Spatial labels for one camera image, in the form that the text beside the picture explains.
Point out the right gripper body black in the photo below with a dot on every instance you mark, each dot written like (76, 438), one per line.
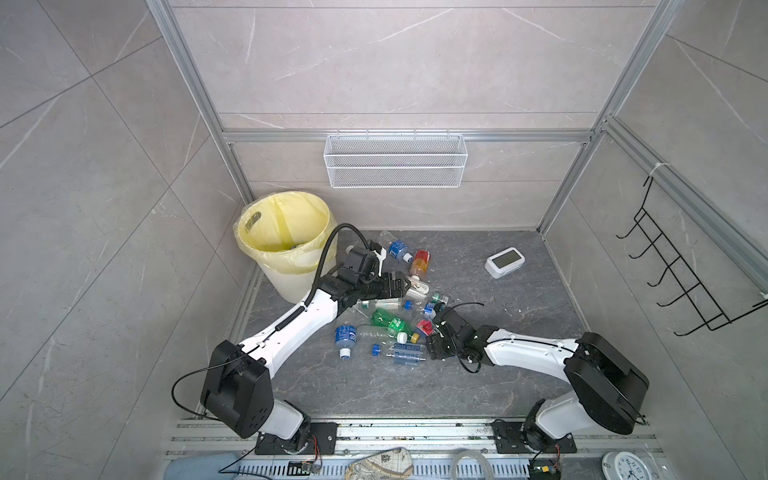
(441, 348)

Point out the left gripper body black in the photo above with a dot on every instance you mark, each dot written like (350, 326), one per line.
(380, 286)

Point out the pink crushed bottle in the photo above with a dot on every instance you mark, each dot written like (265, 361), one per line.
(426, 327)

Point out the clear bottle blue label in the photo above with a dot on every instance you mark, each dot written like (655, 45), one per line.
(396, 247)
(345, 340)

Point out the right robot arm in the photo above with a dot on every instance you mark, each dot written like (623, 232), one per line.
(605, 388)

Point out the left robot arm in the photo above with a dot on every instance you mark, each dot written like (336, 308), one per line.
(237, 389)

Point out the white bin with yellow liner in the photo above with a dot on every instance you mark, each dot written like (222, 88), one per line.
(285, 233)

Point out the white flat bottle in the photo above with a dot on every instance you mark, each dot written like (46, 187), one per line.
(418, 291)

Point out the green bottle yellow cap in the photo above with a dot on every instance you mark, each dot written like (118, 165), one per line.
(395, 326)

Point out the orange red bottle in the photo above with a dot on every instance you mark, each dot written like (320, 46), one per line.
(420, 265)

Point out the clear bottle blue label back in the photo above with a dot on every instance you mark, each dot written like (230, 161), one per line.
(396, 247)

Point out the crushed clear bottle blue cap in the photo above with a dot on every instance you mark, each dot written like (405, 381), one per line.
(401, 354)

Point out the white digital clock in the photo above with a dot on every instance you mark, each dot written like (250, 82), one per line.
(504, 262)

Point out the white tape roll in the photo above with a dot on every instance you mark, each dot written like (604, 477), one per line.
(470, 464)

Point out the patterned cloth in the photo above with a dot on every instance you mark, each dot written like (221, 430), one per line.
(392, 464)

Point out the white round analog clock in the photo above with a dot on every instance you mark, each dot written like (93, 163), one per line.
(622, 465)

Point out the blue grey cushion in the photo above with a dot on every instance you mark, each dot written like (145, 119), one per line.
(201, 467)

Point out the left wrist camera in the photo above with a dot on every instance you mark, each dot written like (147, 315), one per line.
(380, 253)

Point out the white wire mesh basket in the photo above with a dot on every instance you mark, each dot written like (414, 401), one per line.
(395, 160)

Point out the black wire hook rack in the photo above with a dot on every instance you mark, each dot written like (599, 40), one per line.
(680, 270)

